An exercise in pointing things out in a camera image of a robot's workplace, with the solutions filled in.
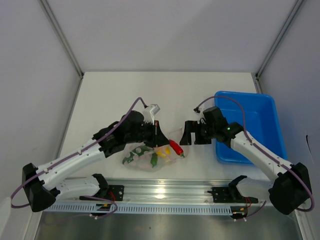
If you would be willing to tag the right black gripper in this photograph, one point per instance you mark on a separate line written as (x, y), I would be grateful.
(192, 126)

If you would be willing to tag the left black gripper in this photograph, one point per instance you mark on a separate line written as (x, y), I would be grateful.
(157, 138)

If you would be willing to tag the yellow orange mango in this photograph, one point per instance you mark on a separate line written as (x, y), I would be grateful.
(163, 152)

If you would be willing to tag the red chili pepper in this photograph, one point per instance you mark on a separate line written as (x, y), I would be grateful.
(177, 148)

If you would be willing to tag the clear zip top bag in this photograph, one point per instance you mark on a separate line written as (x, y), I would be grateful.
(139, 157)

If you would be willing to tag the green chili pepper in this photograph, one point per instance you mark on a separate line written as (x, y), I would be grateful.
(154, 160)

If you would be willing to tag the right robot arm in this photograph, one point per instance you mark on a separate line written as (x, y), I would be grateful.
(288, 186)

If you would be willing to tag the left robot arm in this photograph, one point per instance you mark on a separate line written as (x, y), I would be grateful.
(103, 144)

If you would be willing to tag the blue plastic tray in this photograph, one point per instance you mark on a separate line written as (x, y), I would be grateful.
(259, 113)

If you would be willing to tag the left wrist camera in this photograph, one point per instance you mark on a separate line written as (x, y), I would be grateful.
(149, 113)

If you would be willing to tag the aluminium mounting rail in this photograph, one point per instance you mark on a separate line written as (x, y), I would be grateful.
(160, 191)

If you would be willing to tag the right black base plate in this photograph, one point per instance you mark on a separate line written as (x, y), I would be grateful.
(225, 195)

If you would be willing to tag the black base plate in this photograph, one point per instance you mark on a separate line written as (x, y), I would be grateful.
(113, 193)
(225, 195)

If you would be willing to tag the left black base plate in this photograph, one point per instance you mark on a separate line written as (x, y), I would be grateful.
(113, 193)

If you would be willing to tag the slotted cable duct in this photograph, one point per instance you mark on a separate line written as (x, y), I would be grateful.
(131, 208)

